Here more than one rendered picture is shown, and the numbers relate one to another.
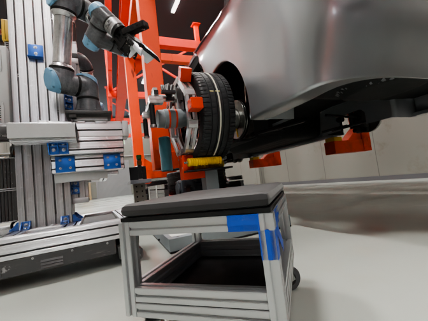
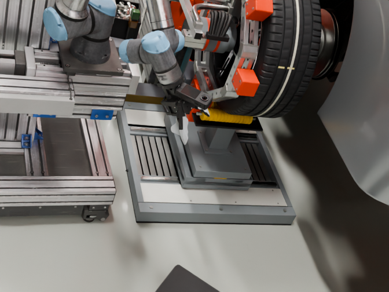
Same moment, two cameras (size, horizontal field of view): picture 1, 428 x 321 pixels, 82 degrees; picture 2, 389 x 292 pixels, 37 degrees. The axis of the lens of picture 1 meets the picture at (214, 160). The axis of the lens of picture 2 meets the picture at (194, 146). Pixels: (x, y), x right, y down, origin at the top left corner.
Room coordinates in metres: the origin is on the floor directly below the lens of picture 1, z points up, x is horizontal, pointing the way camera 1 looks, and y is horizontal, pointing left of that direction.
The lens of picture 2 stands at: (-0.49, 0.32, 2.08)
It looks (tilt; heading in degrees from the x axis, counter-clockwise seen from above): 39 degrees down; 356
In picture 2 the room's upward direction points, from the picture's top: 22 degrees clockwise
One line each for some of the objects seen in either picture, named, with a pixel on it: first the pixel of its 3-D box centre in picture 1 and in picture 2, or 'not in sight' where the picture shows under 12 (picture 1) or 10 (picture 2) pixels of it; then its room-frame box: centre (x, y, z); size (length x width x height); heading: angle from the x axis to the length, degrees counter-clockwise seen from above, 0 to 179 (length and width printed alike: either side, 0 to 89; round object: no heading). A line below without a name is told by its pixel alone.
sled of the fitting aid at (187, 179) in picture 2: not in sight; (206, 148); (1.89, 0.07, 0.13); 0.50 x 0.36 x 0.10; 23
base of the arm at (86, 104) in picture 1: (88, 107); (92, 41); (1.37, 0.68, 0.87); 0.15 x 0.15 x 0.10
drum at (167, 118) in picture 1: (171, 118); (208, 35); (1.74, 0.27, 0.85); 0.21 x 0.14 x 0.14; 113
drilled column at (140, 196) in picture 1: (140, 206); not in sight; (2.28, 0.72, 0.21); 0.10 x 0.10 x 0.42; 23
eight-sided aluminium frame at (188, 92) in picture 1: (181, 118); (223, 36); (1.77, 0.20, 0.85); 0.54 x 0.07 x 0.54; 23
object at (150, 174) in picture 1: (160, 167); not in sight; (4.18, 0.93, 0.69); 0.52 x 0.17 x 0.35; 113
